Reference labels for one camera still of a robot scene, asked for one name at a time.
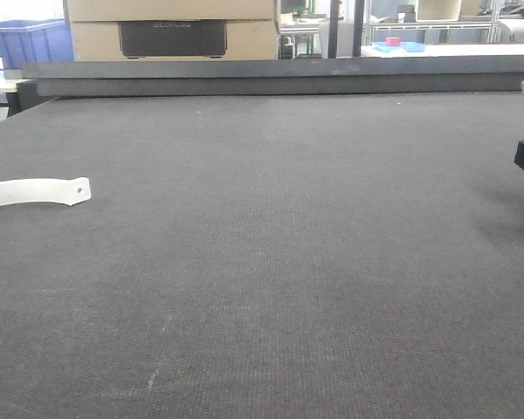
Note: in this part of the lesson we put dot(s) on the large cardboard box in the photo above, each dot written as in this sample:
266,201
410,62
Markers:
174,30

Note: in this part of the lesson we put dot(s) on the pink small box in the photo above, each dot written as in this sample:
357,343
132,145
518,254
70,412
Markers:
392,41

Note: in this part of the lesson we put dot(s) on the blue plastic crate background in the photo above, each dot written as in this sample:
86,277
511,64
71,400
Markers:
24,41

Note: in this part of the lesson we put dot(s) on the black vertical post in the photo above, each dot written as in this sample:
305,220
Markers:
334,13

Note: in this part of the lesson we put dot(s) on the aluminium frame shelf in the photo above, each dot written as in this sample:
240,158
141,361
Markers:
448,22

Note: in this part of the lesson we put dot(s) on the light blue tray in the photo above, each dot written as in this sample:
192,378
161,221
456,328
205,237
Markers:
410,47

